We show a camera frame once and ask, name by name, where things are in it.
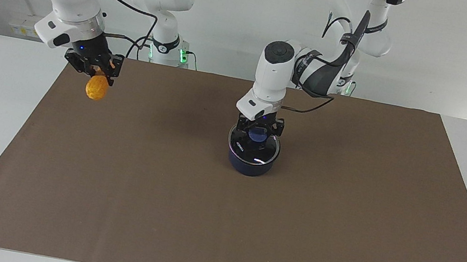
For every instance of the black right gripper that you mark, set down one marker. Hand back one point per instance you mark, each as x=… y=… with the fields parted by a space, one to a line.
x=91 y=51

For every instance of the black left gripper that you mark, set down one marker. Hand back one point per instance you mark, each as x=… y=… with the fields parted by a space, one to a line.
x=259 y=121

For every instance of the yellow corn cob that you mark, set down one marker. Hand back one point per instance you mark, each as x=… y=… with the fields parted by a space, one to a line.
x=97 y=88

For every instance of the glass lid with blue knob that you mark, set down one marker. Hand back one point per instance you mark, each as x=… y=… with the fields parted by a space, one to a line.
x=254 y=150

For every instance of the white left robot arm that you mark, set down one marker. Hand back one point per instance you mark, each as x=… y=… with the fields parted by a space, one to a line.
x=274 y=76

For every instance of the dark blue saucepan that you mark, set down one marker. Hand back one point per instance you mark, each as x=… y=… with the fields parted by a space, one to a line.
x=250 y=167

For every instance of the brown table mat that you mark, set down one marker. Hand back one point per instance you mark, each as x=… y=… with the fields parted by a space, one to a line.
x=198 y=221

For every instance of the white wall socket box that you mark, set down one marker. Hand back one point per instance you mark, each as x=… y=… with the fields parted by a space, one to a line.
x=21 y=26

